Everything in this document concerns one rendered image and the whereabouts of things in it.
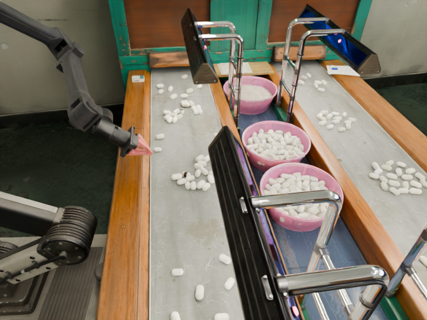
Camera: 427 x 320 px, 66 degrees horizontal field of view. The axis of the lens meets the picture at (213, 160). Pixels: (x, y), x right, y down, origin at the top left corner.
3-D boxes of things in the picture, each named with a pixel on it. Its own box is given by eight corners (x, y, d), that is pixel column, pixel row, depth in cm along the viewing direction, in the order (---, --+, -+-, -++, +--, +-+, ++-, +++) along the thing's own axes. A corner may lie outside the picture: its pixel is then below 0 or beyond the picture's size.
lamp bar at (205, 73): (193, 85, 104) (192, 63, 100) (180, 24, 152) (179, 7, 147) (218, 84, 105) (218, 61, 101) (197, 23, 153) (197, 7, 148)
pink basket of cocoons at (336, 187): (269, 244, 101) (272, 225, 95) (249, 185, 122) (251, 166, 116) (350, 235, 104) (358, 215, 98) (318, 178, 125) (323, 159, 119)
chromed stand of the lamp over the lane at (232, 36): (197, 140, 144) (194, 37, 115) (192, 115, 159) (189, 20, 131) (239, 136, 146) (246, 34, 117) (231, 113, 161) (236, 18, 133)
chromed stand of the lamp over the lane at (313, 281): (245, 406, 69) (270, 300, 41) (228, 313, 85) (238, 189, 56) (330, 391, 71) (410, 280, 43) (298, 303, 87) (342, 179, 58)
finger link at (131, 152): (157, 138, 114) (133, 126, 109) (157, 151, 108) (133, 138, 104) (146, 152, 117) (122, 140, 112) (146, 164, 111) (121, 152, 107)
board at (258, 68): (213, 77, 171) (213, 75, 171) (209, 66, 183) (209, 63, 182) (274, 74, 175) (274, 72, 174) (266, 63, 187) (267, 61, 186)
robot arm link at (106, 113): (67, 122, 97) (87, 103, 96) (72, 106, 107) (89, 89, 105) (100, 146, 104) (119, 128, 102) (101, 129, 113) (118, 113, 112)
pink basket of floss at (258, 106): (256, 124, 153) (258, 106, 147) (212, 105, 166) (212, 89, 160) (284, 103, 169) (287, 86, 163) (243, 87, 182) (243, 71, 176)
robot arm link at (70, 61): (51, 57, 123) (71, 37, 121) (65, 66, 127) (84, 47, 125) (64, 126, 96) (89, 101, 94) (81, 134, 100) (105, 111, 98)
